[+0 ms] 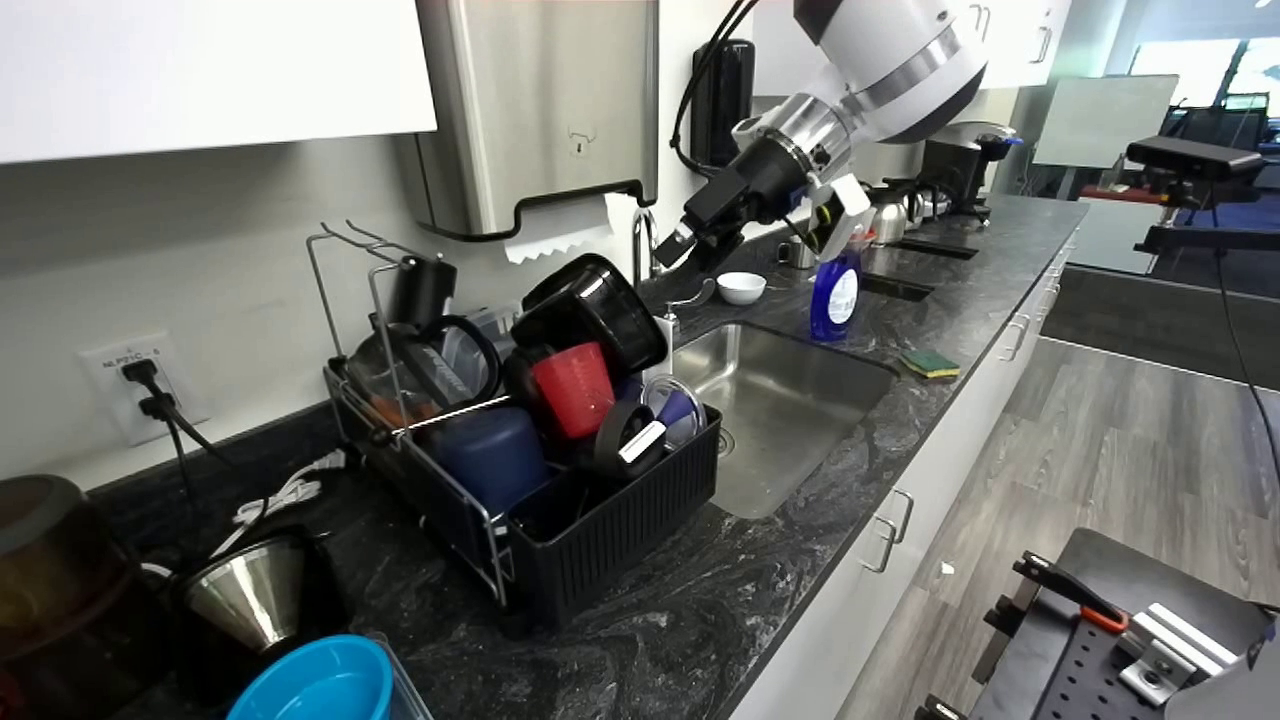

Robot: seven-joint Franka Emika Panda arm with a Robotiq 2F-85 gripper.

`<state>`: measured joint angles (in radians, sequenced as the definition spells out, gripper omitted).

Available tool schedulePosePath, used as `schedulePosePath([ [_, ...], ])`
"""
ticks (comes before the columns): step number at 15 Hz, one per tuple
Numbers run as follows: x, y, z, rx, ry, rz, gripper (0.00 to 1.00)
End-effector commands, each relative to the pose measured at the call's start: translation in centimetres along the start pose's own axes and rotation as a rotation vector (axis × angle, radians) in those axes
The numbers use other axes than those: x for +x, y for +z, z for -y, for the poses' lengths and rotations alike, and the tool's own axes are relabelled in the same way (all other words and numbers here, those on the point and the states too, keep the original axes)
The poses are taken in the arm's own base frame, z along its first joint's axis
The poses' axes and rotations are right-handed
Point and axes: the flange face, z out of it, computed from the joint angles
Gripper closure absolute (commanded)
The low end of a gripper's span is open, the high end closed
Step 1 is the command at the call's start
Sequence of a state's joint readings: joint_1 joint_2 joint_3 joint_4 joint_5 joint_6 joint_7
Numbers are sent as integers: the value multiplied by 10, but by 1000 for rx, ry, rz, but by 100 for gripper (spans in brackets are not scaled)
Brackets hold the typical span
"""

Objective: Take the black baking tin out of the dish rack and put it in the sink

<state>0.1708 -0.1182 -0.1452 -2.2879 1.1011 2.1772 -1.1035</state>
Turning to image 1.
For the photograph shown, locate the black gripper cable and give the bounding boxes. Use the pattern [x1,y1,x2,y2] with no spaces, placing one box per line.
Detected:
[667,0,764,178]

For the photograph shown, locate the black dish rack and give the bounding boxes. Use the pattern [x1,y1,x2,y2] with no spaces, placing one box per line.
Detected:
[305,216,725,634]

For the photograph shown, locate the red plastic cup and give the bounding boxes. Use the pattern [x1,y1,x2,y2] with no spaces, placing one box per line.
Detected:
[525,339,622,446]

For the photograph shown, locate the black power plug cable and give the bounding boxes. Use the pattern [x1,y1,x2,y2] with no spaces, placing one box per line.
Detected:
[121,358,224,466]

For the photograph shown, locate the white paper towel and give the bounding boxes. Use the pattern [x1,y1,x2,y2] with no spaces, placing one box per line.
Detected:
[502,187,649,267]

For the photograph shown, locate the blue dish soap bottle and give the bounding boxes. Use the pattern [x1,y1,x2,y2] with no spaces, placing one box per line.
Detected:
[805,251,868,349]

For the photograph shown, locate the chrome sink faucet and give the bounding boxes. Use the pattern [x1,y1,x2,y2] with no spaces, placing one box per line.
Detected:
[628,206,667,288]

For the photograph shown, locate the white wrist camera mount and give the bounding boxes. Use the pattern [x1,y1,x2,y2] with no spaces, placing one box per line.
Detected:
[785,172,880,267]

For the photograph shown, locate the black coffee maker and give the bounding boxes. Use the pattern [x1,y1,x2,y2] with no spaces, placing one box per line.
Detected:
[916,117,1024,222]

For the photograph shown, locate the stainless steel sink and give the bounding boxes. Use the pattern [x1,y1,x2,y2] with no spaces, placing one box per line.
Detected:
[664,316,900,526]

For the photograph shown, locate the green yellow sponge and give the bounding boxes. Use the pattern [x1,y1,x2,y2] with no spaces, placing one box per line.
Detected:
[894,339,965,383]

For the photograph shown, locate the red handled tool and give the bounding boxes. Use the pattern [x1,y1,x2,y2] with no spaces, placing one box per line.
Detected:
[1009,547,1137,642]

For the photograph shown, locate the steel paper towel dispenser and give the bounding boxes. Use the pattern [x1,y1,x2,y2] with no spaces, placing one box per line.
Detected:
[413,0,664,244]

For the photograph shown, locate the brown glass pot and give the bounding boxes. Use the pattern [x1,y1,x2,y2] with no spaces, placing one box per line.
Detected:
[0,473,140,665]

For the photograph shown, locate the grey monitor screen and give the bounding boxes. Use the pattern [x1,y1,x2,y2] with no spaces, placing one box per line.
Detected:
[1033,72,1186,172]

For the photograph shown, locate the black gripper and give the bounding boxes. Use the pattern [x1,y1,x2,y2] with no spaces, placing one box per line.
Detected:
[634,133,816,320]

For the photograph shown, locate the clear glass lid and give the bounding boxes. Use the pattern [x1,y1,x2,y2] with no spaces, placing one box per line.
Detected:
[350,312,508,430]

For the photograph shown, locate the black perforated board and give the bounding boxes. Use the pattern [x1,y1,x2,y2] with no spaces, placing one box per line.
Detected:
[968,526,1280,720]

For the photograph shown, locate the clear blue cup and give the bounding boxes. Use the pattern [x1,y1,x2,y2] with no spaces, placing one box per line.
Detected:
[638,373,714,454]

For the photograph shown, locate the white lower cabinets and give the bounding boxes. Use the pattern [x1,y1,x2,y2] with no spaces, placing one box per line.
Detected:
[725,256,1072,720]

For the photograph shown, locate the black camera bar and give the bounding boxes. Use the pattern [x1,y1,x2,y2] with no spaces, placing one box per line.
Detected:
[1125,133,1268,179]

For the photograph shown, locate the dark blue pot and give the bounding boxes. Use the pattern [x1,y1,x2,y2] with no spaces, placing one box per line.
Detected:
[430,404,552,519]

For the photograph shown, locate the white wall outlet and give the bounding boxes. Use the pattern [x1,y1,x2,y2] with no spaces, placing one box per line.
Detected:
[75,327,184,447]

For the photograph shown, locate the black round container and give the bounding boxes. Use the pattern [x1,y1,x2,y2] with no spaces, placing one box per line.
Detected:
[590,397,674,481]

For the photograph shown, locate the black cup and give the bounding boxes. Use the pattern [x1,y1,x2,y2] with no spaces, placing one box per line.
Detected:
[384,251,459,332]

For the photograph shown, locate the blue plastic bowl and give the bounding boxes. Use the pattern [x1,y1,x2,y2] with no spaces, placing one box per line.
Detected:
[224,634,404,720]

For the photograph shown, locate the black wall soap dispenser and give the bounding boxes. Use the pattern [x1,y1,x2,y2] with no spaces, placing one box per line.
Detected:
[685,36,760,172]

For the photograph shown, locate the steel conical pot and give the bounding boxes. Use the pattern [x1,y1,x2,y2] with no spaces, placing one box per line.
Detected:
[180,529,318,660]

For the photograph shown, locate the white cable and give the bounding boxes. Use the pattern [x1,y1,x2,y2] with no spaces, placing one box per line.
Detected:
[209,447,353,552]

